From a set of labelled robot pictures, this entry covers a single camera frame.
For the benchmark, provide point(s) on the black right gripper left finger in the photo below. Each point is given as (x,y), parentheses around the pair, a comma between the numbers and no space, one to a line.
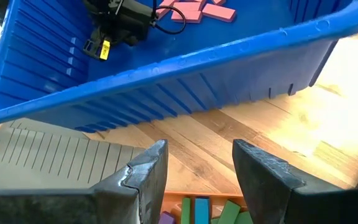
(129,199)

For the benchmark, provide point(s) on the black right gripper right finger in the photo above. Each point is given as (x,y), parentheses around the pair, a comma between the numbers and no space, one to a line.
(275,193)

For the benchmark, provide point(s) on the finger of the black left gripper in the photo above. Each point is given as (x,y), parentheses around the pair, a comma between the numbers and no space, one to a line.
(93,45)

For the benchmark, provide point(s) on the pink wooden block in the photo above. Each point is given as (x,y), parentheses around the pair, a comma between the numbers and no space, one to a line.
(190,6)
(218,12)
(186,16)
(164,8)
(218,1)

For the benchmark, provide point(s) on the green wooden block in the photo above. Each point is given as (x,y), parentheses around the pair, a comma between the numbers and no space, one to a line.
(186,211)
(228,213)
(245,218)

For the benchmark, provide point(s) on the teal foam blocks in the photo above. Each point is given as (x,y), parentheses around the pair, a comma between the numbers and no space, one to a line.
(166,218)

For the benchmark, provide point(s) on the orange plastic basket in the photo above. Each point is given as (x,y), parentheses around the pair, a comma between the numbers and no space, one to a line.
(197,195)

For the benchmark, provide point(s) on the teal wooden block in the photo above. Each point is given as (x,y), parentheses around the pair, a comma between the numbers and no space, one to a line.
(202,211)

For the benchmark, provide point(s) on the long grey slotted divider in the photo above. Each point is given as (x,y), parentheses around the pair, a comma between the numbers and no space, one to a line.
(57,158)

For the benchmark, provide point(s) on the large blue plastic bin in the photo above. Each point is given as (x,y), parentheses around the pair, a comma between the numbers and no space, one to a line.
(197,81)

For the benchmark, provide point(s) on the small yellow tag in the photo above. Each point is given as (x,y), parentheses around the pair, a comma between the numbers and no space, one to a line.
(105,49)

